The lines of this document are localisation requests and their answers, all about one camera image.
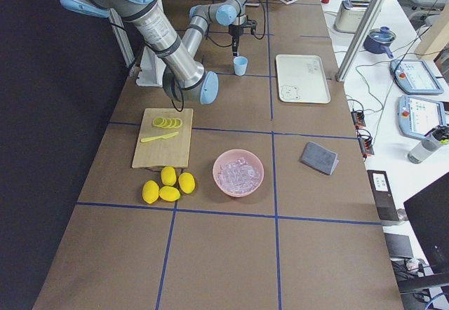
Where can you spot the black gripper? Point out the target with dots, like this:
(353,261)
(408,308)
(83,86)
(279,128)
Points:
(235,31)

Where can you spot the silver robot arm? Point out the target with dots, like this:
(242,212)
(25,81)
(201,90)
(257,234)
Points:
(184,78)
(230,13)

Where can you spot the light blue plastic cup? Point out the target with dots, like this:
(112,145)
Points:
(240,64)

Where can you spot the ice cubes pile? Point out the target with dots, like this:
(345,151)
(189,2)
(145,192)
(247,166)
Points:
(238,177)

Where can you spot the striped muddler stick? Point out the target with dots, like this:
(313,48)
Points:
(252,4)

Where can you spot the cream bear serving tray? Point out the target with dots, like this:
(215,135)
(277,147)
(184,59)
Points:
(301,79)

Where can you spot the lemon slices row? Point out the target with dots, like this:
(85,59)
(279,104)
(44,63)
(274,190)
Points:
(166,122)

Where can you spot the cream toaster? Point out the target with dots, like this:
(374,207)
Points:
(350,14)

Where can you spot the yellow plastic knife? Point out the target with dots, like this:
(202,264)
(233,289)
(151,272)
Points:
(159,137)

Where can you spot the wooden cutting board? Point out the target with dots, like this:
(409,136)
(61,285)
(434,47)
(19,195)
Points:
(159,153)

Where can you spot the pink bowl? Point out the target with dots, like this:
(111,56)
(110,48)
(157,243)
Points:
(232,155)

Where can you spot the grey folded cloth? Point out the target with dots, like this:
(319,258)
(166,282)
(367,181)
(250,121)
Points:
(319,158)

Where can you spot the blue pot with lid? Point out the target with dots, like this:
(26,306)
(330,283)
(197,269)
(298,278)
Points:
(378,41)

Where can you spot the yellow lemon right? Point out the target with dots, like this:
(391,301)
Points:
(187,182)

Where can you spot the yellow lemon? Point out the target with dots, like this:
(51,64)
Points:
(168,176)
(187,182)
(169,194)
(150,192)

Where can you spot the yellow lemon top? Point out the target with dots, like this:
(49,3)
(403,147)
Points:
(168,176)

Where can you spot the yellow lemon middle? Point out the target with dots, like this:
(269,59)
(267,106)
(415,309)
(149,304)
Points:
(169,194)

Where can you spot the yellow lemon far left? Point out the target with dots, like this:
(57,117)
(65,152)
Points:
(150,192)

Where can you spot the upper teach pendant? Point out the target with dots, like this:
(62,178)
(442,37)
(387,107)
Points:
(414,77)

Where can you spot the teach pendant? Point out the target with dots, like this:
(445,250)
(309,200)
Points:
(417,115)
(414,77)

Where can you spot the lower teach pendant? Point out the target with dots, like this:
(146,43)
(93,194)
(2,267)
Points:
(417,115)

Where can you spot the black box with label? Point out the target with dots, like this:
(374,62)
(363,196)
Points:
(388,213)

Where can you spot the clear water bottle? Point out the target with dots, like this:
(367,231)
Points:
(433,140)

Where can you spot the black monitor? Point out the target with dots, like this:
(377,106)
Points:
(427,212)

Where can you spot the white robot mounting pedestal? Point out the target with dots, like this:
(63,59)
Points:
(151,70)

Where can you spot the aluminium frame post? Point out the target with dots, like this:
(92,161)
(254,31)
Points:
(362,31)

